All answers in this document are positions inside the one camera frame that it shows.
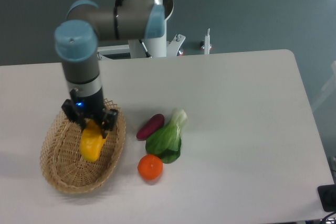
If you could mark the black device at table edge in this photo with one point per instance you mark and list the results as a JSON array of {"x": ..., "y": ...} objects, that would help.
[{"x": 327, "y": 197}]

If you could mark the orange fruit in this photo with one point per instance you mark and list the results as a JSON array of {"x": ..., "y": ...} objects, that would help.
[{"x": 150, "y": 167}]

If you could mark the green bok choy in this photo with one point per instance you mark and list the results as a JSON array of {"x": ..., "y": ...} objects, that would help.
[{"x": 166, "y": 142}]

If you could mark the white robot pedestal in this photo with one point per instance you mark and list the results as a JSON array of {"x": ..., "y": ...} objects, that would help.
[{"x": 157, "y": 47}]

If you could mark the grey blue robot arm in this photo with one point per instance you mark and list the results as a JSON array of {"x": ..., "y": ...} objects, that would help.
[{"x": 76, "y": 43}]

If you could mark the white pedestal foot bracket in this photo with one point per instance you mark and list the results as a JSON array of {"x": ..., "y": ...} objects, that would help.
[{"x": 174, "y": 49}]

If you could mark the yellow mango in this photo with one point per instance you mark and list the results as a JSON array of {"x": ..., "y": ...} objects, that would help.
[{"x": 91, "y": 142}]

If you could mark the purple sweet potato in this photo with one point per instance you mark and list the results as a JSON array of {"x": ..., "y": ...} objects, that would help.
[{"x": 152, "y": 125}]

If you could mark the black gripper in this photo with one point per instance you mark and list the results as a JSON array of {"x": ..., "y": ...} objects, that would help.
[{"x": 78, "y": 108}]

